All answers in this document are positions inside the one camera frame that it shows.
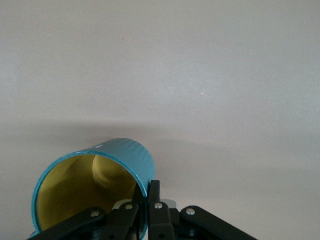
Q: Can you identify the teal mug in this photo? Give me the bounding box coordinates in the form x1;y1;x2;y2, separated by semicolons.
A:
31;137;156;240

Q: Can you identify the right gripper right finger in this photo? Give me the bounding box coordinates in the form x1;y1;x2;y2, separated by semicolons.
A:
147;179;258;240

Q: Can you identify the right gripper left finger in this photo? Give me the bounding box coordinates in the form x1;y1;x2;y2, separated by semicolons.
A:
27;184;145;240

